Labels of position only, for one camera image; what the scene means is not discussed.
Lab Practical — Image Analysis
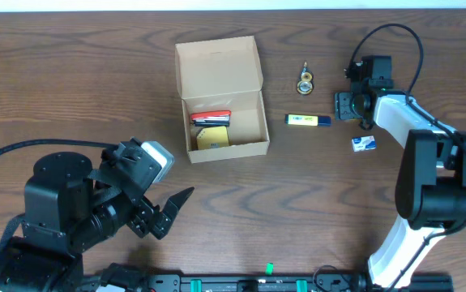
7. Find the blue white staples box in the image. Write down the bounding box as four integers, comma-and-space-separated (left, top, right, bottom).
352, 135, 377, 152

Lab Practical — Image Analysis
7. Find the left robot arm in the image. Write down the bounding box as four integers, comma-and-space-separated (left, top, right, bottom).
0, 148, 194, 291

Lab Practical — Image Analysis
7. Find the correction tape dispenser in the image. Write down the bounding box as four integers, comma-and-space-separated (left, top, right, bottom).
296, 61, 314, 95

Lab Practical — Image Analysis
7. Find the brown cardboard box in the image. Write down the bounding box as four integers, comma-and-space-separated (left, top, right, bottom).
175, 36, 270, 164

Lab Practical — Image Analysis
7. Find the yellow highlighter blue cap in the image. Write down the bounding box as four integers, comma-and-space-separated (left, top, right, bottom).
284, 114, 332, 127

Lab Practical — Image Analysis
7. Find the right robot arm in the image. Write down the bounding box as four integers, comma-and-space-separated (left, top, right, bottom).
334, 86, 466, 291

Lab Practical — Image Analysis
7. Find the small green clip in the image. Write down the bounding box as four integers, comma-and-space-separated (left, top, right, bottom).
265, 262, 274, 276

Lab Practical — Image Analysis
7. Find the yellow sticky note pad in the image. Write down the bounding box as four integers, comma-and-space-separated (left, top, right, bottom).
196, 126, 229, 150

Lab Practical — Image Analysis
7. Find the black mounting rail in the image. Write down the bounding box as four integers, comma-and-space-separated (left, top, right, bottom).
82, 263, 455, 292

